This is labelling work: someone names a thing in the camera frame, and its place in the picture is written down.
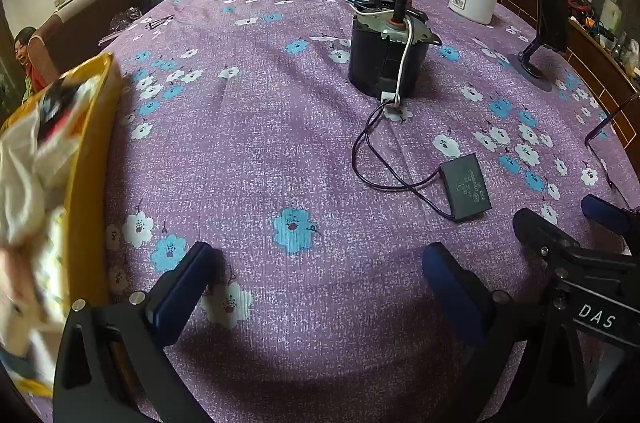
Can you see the black hair clips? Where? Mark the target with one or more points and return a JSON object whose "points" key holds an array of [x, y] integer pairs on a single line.
{"points": [[160, 23]]}

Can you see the brown sofa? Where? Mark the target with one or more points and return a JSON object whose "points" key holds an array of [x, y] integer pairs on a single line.
{"points": [[100, 3]]}

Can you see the purple floral tablecloth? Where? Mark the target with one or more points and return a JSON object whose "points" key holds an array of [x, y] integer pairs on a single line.
{"points": [[250, 128]]}

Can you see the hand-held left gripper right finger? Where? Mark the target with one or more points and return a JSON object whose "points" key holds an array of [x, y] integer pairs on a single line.
{"points": [[452, 288]]}

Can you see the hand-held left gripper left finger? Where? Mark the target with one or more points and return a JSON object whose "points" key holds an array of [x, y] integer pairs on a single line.
{"points": [[185, 278]]}

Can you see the black electric motor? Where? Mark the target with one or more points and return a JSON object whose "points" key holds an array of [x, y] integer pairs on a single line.
{"points": [[370, 58]]}

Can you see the yellow cardboard box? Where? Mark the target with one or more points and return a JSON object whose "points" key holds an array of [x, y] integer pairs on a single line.
{"points": [[87, 183]]}

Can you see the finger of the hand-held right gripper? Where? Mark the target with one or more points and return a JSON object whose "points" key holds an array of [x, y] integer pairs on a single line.
{"points": [[607, 214], [532, 225]]}

